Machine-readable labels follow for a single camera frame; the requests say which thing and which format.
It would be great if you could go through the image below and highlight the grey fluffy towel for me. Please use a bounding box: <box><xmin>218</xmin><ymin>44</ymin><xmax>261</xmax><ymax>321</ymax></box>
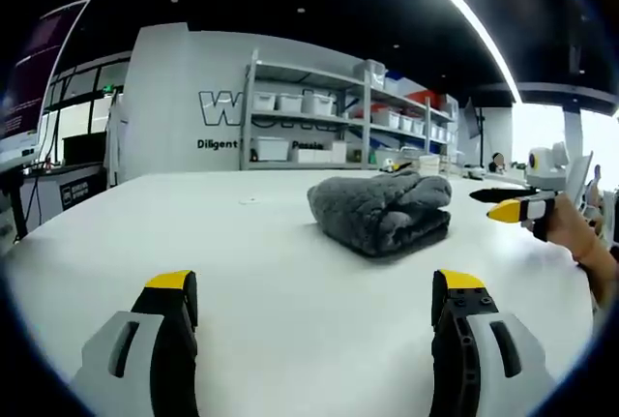
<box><xmin>307</xmin><ymin>168</ymin><xmax>454</xmax><ymax>259</ymax></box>

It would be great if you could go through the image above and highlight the person's right hand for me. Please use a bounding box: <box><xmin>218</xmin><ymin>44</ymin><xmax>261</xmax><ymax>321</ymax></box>
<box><xmin>541</xmin><ymin>192</ymin><xmax>608</xmax><ymax>267</ymax></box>

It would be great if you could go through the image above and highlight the grey metal shelf rack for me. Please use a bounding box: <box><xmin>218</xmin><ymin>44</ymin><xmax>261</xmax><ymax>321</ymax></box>
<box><xmin>238</xmin><ymin>47</ymin><xmax>459</xmax><ymax>172</ymax></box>

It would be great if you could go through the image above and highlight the long ceiling light strip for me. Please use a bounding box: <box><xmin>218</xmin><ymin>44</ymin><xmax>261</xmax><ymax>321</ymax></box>
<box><xmin>394</xmin><ymin>0</ymin><xmax>524</xmax><ymax>104</ymax></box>

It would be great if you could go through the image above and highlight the group of white storage bins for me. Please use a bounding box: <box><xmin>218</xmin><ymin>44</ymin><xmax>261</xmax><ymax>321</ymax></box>
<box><xmin>251</xmin><ymin>59</ymin><xmax>458</xmax><ymax>164</ymax></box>

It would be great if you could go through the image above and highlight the white hanging coat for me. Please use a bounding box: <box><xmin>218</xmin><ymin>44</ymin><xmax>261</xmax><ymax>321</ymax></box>
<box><xmin>104</xmin><ymin>90</ymin><xmax>129</xmax><ymax>190</ymax></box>

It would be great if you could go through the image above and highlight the small black monitor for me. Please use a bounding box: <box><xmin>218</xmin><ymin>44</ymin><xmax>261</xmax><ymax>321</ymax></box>
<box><xmin>62</xmin><ymin>133</ymin><xmax>108</xmax><ymax>167</ymax></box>

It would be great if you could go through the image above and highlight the large display screen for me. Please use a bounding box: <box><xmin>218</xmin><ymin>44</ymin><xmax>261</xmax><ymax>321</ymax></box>
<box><xmin>0</xmin><ymin>0</ymin><xmax>93</xmax><ymax>169</ymax></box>

